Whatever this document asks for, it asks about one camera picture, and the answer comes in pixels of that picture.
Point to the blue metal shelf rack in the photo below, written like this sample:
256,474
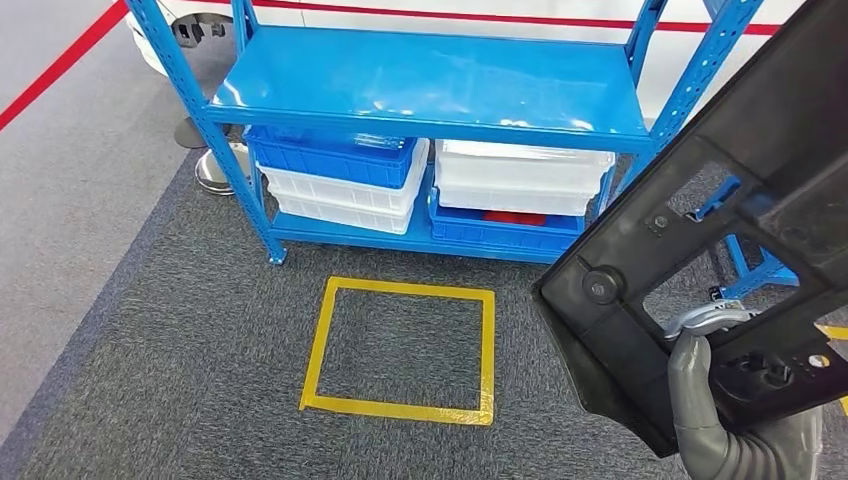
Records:
762,275
430,79

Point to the red item in crate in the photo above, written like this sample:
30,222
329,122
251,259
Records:
513,218

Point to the black plastic plate frame part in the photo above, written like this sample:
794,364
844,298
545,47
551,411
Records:
762,119

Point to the white car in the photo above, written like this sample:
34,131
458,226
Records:
543,5

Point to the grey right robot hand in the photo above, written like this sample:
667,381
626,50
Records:
689,391

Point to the chrome stanchion base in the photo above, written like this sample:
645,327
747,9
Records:
215,173

